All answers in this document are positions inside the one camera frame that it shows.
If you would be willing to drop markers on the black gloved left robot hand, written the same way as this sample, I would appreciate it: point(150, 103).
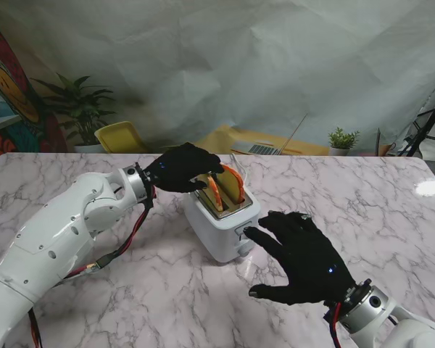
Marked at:
point(181, 168)

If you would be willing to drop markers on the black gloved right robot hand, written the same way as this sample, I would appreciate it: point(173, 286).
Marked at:
point(308, 261)

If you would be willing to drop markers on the yellow toast slice orange crust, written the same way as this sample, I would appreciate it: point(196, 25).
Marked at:
point(232, 185)
point(215, 194)

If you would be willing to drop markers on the white two-slot toaster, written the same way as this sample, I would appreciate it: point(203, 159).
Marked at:
point(203, 235)

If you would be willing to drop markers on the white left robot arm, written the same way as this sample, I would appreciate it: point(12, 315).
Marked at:
point(40, 246)

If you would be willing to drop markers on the yellow wooden desk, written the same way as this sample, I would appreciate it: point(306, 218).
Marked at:
point(217, 139)

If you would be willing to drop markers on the yellow plastic chair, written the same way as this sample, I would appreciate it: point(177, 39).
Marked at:
point(119, 137)

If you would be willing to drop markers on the open silver laptop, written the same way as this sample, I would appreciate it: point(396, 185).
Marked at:
point(261, 148)

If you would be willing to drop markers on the large green potted plant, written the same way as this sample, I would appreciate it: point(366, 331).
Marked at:
point(81, 105)

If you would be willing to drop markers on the small green potted plant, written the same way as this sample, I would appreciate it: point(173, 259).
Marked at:
point(342, 139)

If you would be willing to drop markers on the white crumpled backdrop sheet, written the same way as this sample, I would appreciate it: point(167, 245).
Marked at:
point(239, 54)

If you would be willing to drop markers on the thin dark laptop screen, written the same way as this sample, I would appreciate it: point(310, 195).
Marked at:
point(378, 143)

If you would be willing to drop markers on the black light stand tripod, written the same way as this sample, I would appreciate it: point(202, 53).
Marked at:
point(425, 132)

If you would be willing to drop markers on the colourful smiley mural panel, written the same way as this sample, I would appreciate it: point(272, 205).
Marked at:
point(7, 83)

